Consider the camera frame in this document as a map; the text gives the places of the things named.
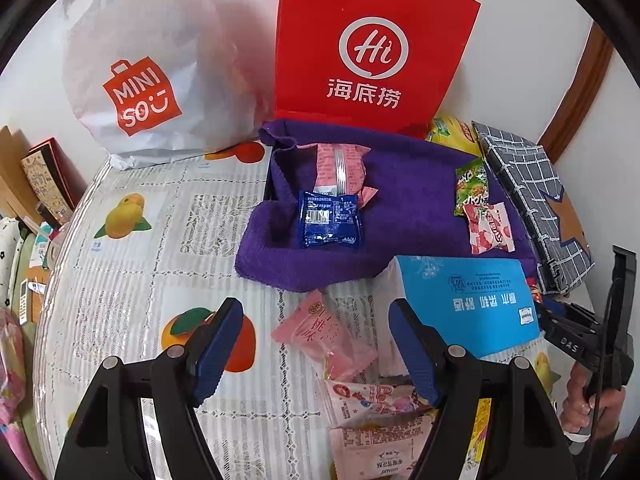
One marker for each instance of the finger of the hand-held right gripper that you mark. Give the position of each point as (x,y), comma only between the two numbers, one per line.
(575,317)
(572,342)

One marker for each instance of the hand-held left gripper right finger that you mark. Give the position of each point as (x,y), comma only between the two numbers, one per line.
(412,350)

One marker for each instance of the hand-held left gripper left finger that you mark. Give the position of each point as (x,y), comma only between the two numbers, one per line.
(215,355)

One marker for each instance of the blue tissue pack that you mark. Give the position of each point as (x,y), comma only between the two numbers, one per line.
(465,305)

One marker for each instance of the pale pink cake packet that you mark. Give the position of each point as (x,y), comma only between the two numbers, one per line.
(325,340)

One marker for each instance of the yellow snack packet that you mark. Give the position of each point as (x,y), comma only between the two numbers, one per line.
(483,425)

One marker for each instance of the pink white pastry packet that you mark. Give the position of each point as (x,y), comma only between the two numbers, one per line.
(380,450)

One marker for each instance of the pink red candy packet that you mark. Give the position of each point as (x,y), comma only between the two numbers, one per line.
(490,227)

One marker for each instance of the dark blue snack packet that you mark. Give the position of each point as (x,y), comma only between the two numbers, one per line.
(330,220)

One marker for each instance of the green candy packet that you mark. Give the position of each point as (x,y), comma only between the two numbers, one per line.
(472,185)

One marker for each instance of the person's right hand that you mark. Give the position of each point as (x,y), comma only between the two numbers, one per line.
(580,410)

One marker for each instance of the grey checked cloth bag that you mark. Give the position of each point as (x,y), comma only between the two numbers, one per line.
(530,185)

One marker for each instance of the purple towel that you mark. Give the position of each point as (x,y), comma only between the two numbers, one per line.
(415,200)

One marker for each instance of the remote control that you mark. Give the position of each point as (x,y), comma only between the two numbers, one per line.
(30,302)

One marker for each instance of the pink printed blanket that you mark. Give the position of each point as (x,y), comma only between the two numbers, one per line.
(15,390)

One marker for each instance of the yellow chips bag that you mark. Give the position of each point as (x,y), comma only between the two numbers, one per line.
(450,135)

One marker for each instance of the floral pillow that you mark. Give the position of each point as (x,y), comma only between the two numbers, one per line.
(10,260)

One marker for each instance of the patterned book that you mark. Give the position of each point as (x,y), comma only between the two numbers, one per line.
(50,180)

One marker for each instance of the wooden headboard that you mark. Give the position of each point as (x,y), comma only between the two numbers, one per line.
(12,170)

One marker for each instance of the red paper bag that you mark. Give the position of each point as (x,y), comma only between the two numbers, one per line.
(310,35)

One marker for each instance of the white plastic bag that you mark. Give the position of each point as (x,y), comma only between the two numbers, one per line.
(150,20)

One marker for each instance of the wooden door frame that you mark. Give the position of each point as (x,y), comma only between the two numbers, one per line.
(580,95)

